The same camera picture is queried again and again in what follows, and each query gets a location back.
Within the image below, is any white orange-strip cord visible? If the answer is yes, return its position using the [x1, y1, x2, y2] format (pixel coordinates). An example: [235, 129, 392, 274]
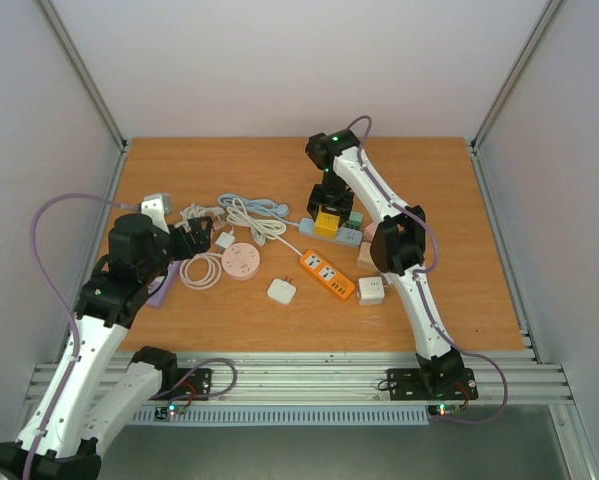
[224, 196, 305, 257]

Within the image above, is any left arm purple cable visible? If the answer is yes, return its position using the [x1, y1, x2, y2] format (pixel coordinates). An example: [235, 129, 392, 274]
[21, 193, 145, 480]

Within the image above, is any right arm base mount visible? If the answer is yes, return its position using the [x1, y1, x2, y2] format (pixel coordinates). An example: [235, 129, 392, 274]
[376, 368, 479, 402]

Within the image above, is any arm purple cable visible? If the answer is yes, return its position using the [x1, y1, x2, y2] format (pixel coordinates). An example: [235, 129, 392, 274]
[346, 115, 510, 426]
[21, 193, 145, 480]

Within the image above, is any white flat plug adapter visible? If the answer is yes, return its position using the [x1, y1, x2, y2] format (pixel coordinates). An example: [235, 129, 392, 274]
[267, 278, 297, 306]

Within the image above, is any blue cable tray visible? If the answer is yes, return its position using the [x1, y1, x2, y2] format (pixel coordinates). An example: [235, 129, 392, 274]
[129, 405, 429, 428]

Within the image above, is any orange power strip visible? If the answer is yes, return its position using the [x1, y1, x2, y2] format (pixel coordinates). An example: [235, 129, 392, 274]
[299, 250, 355, 301]

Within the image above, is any tan cube adapter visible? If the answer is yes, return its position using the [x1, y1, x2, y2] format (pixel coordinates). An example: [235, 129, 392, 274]
[356, 241, 377, 272]

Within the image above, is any pink cube adapter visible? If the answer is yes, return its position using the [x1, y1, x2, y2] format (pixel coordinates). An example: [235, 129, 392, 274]
[363, 222, 377, 242]

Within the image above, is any white braided cable bundle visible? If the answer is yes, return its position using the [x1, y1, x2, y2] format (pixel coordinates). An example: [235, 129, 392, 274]
[178, 202, 229, 236]

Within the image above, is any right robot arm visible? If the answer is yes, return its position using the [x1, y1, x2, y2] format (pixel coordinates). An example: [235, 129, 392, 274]
[305, 129, 476, 398]

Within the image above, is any yellow cube socket adapter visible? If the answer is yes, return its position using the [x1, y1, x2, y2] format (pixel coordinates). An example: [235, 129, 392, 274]
[314, 211, 339, 239]

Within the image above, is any purple power strip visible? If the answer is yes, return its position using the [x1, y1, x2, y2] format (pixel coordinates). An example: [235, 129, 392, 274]
[146, 262, 179, 309]

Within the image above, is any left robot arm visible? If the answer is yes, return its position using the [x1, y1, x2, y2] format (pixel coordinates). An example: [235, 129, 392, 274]
[0, 201, 213, 479]

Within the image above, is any white cube socket adapter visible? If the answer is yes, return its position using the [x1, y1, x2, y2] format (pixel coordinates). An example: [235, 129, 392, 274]
[357, 276, 385, 306]

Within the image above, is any blue power strip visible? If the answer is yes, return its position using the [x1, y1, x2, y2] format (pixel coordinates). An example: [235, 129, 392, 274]
[218, 193, 364, 250]

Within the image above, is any green cube adapter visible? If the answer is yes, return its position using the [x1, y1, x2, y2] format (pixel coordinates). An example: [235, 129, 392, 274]
[347, 211, 363, 230]

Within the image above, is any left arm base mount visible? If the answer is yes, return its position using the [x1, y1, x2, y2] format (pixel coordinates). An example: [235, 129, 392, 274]
[165, 367, 213, 401]

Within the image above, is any pink round power strip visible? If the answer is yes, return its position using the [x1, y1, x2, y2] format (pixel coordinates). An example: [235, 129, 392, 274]
[179, 241, 261, 291]

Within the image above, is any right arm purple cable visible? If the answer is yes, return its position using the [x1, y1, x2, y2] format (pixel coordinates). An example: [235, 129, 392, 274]
[346, 115, 510, 426]

